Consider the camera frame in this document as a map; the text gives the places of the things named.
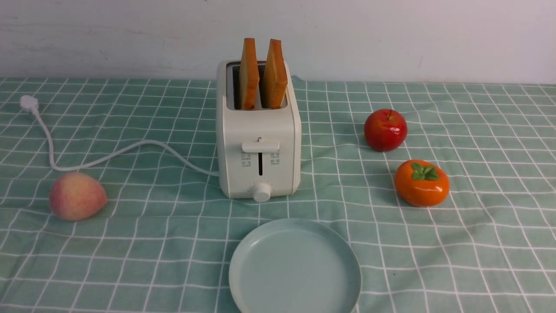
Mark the toasted bread slice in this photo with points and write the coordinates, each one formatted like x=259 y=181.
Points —
x=248 y=75
x=274 y=81

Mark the white two-slot toaster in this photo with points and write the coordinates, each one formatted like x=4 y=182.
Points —
x=258 y=150

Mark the light green round plate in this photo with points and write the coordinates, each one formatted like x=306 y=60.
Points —
x=294 y=265

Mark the red apple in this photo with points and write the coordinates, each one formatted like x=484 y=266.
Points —
x=385 y=130

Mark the green checkered tablecloth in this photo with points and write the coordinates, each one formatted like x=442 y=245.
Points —
x=164 y=241

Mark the orange persimmon with green leaf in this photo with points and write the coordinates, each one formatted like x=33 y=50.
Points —
x=421 y=183

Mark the pink peach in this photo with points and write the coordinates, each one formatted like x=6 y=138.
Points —
x=76 y=196

